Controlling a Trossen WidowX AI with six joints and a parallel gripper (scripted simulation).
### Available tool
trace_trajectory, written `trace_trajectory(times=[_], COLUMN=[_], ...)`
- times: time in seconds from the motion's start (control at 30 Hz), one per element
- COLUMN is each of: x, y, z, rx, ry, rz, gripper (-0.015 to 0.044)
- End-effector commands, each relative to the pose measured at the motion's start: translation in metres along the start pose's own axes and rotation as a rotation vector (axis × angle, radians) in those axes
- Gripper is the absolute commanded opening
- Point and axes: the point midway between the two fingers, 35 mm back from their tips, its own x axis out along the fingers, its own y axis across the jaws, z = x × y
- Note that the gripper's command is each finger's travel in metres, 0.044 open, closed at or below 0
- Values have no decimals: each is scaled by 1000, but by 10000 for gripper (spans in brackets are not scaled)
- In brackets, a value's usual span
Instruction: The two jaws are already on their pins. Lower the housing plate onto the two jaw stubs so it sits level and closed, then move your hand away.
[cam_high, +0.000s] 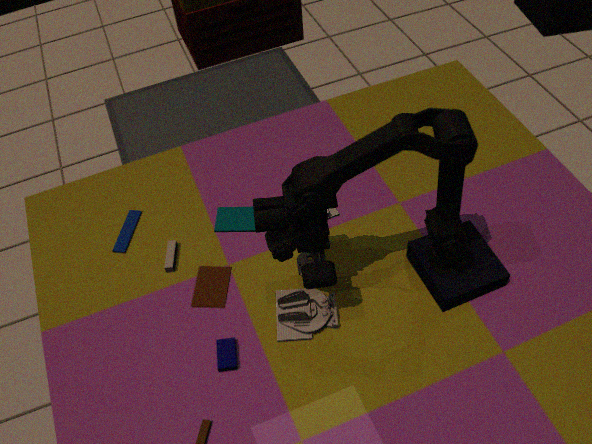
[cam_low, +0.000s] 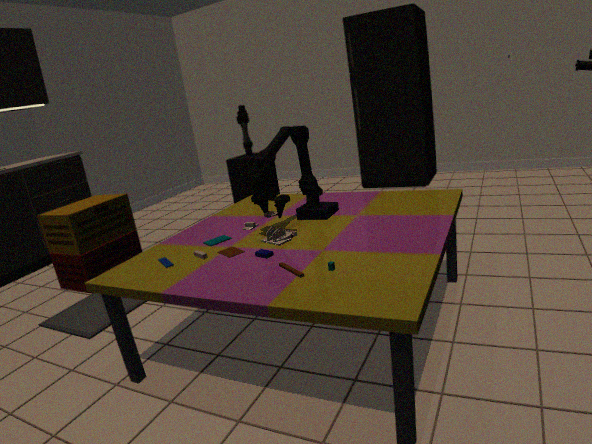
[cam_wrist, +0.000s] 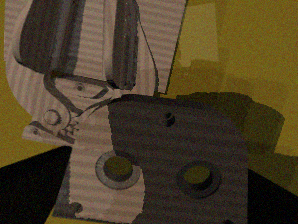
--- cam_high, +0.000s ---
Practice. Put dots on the brown flat plate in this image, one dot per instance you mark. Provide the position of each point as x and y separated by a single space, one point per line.
211 287

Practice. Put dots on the brown flat bar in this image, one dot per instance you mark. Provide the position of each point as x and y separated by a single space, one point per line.
204 432

